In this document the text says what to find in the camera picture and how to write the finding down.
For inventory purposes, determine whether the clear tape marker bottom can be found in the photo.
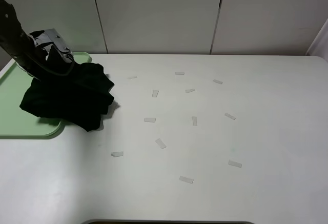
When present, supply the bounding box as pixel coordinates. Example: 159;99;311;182
179;176;194;184

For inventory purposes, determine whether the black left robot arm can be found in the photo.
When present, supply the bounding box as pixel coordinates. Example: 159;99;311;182
1;0;75;79

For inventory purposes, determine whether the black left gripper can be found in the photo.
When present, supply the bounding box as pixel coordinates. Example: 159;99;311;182
26;30;74;80

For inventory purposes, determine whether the clear tape marker lower left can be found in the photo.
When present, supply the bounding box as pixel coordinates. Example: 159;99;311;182
111;151;124;157

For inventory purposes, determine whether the clear tape marker lower centre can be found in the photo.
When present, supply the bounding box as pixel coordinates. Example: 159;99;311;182
155;138;167;149

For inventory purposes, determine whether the clear tape marker centre left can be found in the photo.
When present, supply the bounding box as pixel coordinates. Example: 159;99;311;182
144;117;156;123

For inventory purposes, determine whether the black short sleeve shirt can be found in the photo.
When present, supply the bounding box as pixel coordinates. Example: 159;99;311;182
20;62;114;132

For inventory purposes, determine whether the light green plastic tray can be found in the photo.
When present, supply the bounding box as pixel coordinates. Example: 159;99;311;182
0;51;92;140

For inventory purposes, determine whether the clear tape marker mid right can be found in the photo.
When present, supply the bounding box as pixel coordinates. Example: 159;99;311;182
224;113;236;120

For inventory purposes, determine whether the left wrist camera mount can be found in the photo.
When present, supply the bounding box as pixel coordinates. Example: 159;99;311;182
35;29;74;64

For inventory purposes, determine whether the clear tape marker lower right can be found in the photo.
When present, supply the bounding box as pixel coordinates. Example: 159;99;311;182
228;160;242;168

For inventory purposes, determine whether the clear tape marker middle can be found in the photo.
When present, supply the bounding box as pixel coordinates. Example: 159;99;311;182
152;90;159;98

